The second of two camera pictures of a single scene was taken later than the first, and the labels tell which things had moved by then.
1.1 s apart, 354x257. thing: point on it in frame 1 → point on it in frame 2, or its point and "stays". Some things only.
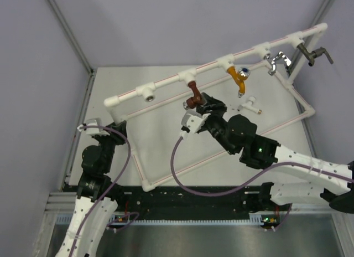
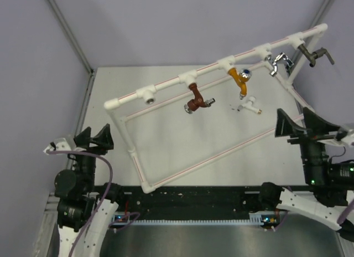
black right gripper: (217, 107) → (315, 129)
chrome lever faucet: (286, 61) stays
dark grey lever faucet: (312, 55) stays
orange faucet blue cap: (239, 77) stays
